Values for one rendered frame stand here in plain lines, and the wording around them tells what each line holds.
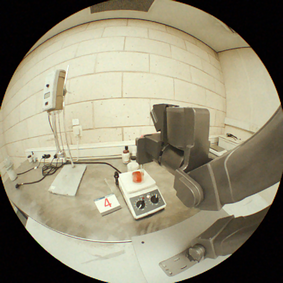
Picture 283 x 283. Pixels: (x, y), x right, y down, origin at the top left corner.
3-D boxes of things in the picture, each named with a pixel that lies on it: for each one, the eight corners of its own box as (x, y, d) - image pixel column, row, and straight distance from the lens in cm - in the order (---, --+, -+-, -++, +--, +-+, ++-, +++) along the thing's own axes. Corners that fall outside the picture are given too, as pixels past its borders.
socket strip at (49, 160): (65, 162, 88) (64, 157, 86) (38, 162, 114) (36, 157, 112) (68, 159, 92) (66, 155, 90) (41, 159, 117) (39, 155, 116)
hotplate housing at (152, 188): (166, 208, 42) (169, 195, 36) (135, 220, 38) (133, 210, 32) (142, 179, 55) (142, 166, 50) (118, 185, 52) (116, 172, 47)
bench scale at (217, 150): (223, 159, 99) (224, 154, 97) (204, 149, 111) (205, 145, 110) (230, 155, 116) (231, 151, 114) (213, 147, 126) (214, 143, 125)
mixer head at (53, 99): (52, 113, 47) (58, 63, 55) (38, 118, 55) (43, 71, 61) (66, 112, 59) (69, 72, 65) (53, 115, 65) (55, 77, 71)
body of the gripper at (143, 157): (134, 137, 23) (150, 145, 17) (167, 133, 29) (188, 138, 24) (135, 162, 26) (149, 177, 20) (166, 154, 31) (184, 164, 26)
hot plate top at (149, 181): (156, 184, 40) (156, 183, 39) (127, 193, 36) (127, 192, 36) (143, 169, 48) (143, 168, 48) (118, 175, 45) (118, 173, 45)
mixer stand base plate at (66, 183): (75, 196, 52) (74, 195, 51) (48, 191, 64) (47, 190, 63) (87, 166, 74) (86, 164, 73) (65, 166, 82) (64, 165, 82)
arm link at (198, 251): (192, 246, 19) (207, 263, 20) (225, 217, 23) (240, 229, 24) (183, 251, 25) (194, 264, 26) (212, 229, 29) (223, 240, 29)
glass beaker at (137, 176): (135, 176, 43) (135, 159, 39) (147, 180, 41) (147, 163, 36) (127, 183, 39) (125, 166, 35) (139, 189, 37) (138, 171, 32)
